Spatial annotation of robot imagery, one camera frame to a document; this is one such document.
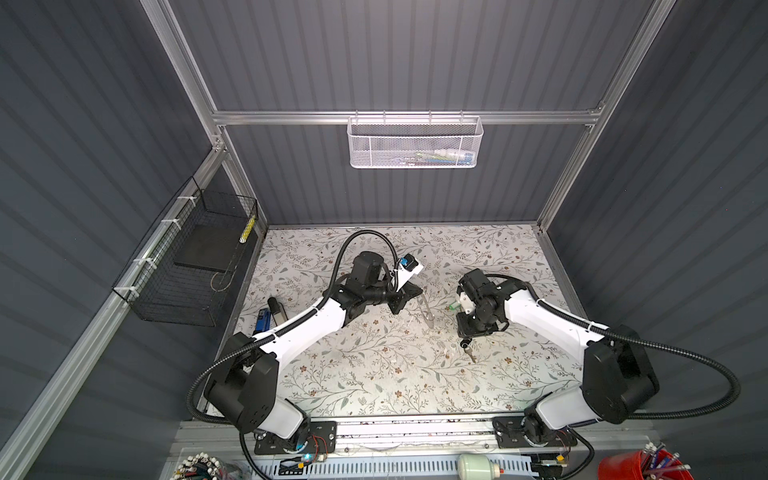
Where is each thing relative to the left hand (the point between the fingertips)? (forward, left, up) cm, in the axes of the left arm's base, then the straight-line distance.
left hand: (420, 289), depth 79 cm
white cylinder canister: (-38, -8, -11) cm, 41 cm away
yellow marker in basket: (+17, +47, +8) cm, 51 cm away
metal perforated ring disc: (+3, -5, -21) cm, 22 cm away
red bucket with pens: (-40, -42, -6) cm, 59 cm away
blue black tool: (+4, +48, -17) cm, 51 cm away
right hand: (-7, -14, -14) cm, 21 cm away
